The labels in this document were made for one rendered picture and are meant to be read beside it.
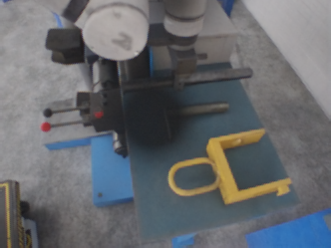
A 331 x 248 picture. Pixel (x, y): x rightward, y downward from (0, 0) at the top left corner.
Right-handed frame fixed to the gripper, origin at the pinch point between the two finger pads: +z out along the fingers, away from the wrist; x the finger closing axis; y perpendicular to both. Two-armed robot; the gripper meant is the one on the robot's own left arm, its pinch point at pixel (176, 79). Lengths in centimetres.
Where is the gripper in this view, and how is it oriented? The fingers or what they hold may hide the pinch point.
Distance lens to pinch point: 64.2
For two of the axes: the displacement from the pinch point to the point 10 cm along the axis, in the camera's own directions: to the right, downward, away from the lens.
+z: -0.4, 5.6, 8.3
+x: -2.0, -8.1, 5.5
